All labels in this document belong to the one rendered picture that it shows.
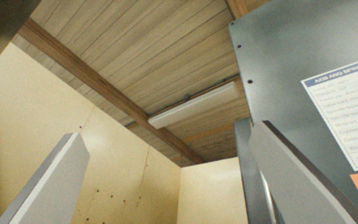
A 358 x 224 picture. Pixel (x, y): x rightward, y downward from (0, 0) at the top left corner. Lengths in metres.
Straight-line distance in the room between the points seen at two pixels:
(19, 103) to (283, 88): 1.01
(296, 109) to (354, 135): 0.10
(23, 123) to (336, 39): 1.12
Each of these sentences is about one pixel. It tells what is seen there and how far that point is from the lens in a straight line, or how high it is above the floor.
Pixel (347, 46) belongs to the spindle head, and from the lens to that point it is 0.52.
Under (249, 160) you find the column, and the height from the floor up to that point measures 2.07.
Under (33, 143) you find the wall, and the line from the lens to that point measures 1.00.
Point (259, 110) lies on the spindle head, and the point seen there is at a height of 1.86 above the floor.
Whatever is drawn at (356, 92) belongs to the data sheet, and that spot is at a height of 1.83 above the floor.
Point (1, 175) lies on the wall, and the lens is 0.96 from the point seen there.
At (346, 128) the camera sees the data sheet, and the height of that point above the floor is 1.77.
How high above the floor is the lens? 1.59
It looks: 41 degrees up
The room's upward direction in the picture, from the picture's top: 6 degrees clockwise
